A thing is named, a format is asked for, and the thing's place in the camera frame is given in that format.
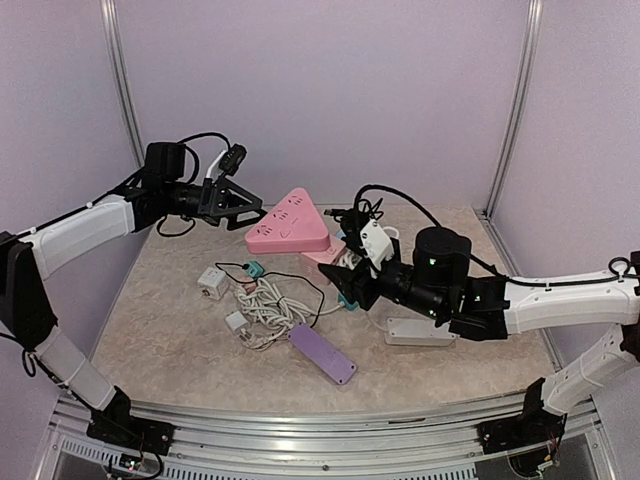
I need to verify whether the purple power strip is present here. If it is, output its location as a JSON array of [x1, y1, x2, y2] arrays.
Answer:
[[288, 323, 357, 385]]

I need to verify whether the white coiled power cable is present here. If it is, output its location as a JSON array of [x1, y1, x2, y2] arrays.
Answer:
[[234, 277, 341, 329]]

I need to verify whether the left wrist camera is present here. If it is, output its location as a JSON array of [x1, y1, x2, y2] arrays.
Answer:
[[205, 144, 247, 180]]

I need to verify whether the white cable far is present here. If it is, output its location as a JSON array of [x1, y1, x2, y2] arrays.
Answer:
[[339, 224, 401, 274]]

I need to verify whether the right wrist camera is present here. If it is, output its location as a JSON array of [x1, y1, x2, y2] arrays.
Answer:
[[340, 208, 396, 277]]

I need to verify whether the front aluminium rail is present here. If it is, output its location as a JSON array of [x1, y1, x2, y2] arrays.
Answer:
[[32, 394, 616, 479]]

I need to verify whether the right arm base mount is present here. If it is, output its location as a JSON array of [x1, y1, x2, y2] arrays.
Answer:
[[476, 412, 566, 454]]

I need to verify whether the white power strip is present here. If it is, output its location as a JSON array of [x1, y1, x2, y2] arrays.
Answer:
[[384, 318, 457, 347]]

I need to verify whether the right aluminium frame post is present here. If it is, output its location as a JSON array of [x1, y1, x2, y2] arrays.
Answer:
[[481, 0, 544, 223]]

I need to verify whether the aluminium frame post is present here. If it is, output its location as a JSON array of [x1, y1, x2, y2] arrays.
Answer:
[[99, 0, 145, 190], [481, 0, 544, 223]]

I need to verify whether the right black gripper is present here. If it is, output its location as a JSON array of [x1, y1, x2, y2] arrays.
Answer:
[[318, 244, 448, 322]]

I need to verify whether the white usb charger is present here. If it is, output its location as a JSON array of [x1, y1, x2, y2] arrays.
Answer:
[[224, 311, 250, 335]]

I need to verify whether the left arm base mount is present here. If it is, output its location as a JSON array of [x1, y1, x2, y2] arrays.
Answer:
[[86, 410, 175, 456]]

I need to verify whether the pink power strip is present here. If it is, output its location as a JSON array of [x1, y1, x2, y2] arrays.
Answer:
[[244, 187, 330, 255]]

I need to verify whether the white bundled cable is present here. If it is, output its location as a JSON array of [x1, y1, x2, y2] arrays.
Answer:
[[239, 314, 301, 351]]

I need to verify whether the black thin cable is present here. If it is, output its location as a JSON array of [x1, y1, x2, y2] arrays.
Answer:
[[214, 260, 326, 329]]

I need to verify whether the teal charger cube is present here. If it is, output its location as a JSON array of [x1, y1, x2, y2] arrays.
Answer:
[[242, 260, 265, 279]]

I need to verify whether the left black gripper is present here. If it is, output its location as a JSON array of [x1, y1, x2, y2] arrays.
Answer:
[[164, 174, 268, 230]]

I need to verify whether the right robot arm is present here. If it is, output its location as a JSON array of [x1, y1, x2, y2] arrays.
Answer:
[[318, 223, 639, 444]]

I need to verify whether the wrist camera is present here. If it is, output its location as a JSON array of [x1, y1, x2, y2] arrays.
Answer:
[[205, 144, 247, 180], [340, 208, 396, 277]]

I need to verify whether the teal socket cube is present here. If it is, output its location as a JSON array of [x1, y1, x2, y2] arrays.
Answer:
[[338, 294, 359, 311]]

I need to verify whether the black cable far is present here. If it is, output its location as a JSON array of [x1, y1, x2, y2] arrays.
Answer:
[[323, 197, 386, 221]]

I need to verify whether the white multi socket adapter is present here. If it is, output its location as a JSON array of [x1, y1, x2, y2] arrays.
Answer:
[[197, 267, 229, 301]]

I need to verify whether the left aluminium frame post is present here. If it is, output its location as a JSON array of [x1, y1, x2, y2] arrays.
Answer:
[[99, 0, 145, 190]]

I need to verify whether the pink cube socket adapter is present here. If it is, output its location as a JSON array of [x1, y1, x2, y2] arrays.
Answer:
[[299, 236, 346, 275]]

